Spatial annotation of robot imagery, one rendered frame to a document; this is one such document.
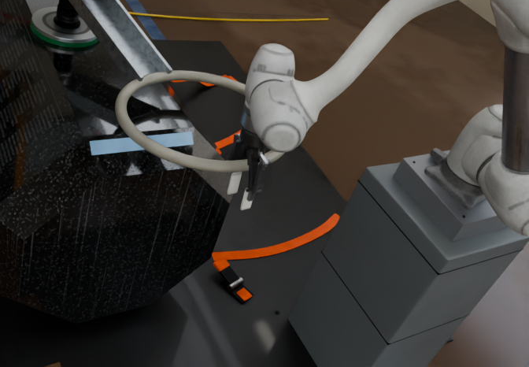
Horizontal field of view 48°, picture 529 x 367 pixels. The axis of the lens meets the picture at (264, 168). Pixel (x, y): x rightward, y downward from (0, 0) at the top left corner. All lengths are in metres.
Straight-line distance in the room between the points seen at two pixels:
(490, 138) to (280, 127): 0.73
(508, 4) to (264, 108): 0.50
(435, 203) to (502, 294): 1.38
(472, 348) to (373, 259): 0.96
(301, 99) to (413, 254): 0.76
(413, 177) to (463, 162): 0.16
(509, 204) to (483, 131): 0.24
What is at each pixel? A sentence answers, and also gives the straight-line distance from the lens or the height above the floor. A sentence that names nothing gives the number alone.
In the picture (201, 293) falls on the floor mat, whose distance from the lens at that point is 2.37.
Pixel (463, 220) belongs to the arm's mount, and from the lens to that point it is 1.78.
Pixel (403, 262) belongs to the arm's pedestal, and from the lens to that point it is 1.85.
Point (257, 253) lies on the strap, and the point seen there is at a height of 0.02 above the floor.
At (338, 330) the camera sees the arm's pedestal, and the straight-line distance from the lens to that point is 2.17.
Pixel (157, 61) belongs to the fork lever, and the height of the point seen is 0.90.
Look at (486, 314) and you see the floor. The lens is 2.98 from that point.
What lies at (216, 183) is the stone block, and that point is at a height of 0.62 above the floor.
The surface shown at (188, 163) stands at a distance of 1.46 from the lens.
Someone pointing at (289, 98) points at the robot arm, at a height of 1.22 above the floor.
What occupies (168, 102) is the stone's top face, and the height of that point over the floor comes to 0.80.
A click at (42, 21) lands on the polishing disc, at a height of 0.83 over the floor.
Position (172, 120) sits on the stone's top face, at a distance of 1.78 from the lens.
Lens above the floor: 1.81
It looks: 36 degrees down
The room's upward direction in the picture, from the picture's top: 21 degrees clockwise
